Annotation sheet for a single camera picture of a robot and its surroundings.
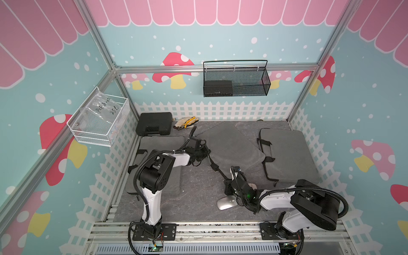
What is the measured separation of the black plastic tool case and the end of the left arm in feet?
1.10

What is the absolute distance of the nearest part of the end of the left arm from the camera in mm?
812

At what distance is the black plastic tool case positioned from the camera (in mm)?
1111
